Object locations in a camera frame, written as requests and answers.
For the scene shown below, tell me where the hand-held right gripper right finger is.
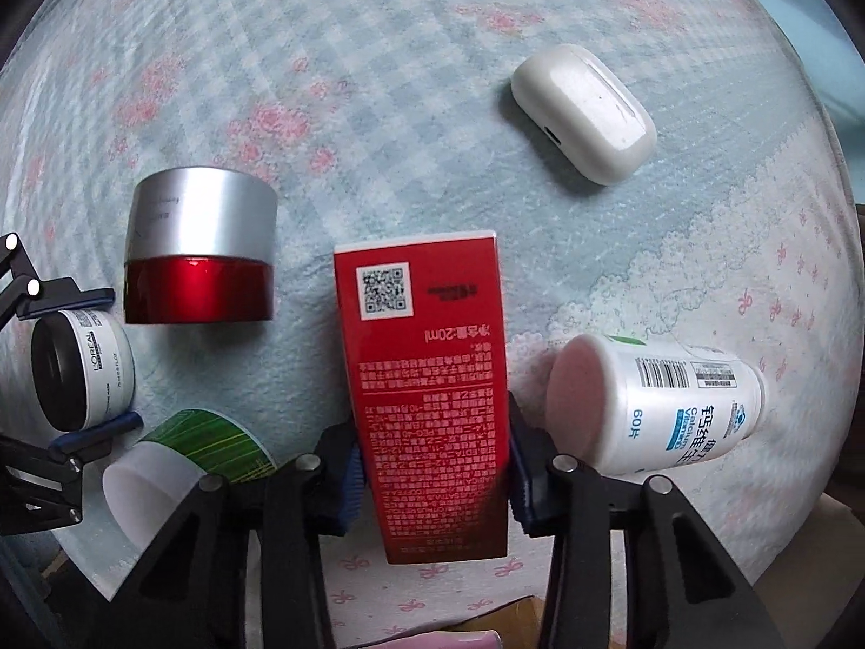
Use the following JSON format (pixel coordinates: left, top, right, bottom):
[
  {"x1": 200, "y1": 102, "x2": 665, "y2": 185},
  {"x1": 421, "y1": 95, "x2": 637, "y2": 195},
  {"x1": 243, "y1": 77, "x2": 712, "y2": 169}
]
[{"x1": 507, "y1": 392, "x2": 768, "y2": 649}]

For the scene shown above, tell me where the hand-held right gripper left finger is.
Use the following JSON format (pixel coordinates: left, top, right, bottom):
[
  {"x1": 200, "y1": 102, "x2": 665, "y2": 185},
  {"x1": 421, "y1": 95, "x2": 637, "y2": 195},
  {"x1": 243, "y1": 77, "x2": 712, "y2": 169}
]
[{"x1": 107, "y1": 417, "x2": 369, "y2": 649}]

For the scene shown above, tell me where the green striped tube white cap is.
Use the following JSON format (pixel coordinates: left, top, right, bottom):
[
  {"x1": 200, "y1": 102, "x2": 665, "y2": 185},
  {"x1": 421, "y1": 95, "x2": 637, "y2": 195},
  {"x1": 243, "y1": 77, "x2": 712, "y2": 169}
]
[{"x1": 101, "y1": 408, "x2": 278, "y2": 552}]

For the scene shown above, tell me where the red printed carton box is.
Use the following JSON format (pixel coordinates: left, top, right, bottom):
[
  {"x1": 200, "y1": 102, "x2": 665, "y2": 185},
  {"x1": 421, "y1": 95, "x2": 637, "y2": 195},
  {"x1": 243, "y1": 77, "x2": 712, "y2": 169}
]
[{"x1": 334, "y1": 230, "x2": 512, "y2": 565}]

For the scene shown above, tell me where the white earbuds case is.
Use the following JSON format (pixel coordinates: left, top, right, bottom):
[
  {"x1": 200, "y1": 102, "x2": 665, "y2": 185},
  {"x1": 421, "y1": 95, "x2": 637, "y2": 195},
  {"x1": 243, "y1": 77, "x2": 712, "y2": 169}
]
[{"x1": 510, "y1": 43, "x2": 658, "y2": 186}]

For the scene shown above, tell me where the floral checked blanket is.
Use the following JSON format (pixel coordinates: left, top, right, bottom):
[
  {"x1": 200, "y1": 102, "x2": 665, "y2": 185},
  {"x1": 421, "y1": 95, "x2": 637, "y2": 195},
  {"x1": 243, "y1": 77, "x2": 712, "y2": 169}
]
[{"x1": 0, "y1": 0, "x2": 862, "y2": 649}]

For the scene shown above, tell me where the silver and red jar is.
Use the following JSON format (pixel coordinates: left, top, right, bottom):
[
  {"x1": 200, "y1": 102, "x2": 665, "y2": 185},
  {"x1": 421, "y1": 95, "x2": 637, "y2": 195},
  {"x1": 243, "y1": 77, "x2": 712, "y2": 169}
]
[{"x1": 123, "y1": 166, "x2": 280, "y2": 326}]

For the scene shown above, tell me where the white supplement bottle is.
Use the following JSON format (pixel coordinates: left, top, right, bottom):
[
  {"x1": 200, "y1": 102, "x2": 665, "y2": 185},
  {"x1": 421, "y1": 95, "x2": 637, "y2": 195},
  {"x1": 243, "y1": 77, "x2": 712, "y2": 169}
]
[{"x1": 544, "y1": 333, "x2": 769, "y2": 478}]

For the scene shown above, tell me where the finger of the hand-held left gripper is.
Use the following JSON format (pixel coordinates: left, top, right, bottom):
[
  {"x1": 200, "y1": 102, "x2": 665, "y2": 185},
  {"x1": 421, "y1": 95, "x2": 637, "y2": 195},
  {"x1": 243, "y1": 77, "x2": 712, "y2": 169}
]
[
  {"x1": 0, "y1": 411, "x2": 144, "y2": 537},
  {"x1": 0, "y1": 233, "x2": 117, "y2": 324}
]

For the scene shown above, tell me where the white jar with black lid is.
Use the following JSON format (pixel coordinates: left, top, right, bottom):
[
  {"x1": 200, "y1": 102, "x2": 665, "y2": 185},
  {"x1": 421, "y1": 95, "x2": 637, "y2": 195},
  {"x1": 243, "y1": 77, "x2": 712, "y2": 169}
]
[{"x1": 0, "y1": 309, "x2": 137, "y2": 432}]

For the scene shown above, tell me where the pink object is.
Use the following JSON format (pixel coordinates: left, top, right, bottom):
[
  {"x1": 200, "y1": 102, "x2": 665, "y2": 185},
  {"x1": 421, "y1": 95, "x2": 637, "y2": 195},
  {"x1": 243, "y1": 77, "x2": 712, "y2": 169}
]
[{"x1": 415, "y1": 628, "x2": 505, "y2": 649}]

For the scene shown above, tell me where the brown cardboard box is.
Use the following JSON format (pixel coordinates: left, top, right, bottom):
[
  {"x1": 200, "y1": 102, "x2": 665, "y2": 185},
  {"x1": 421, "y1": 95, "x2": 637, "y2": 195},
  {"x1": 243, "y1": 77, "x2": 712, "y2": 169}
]
[{"x1": 747, "y1": 490, "x2": 865, "y2": 649}]

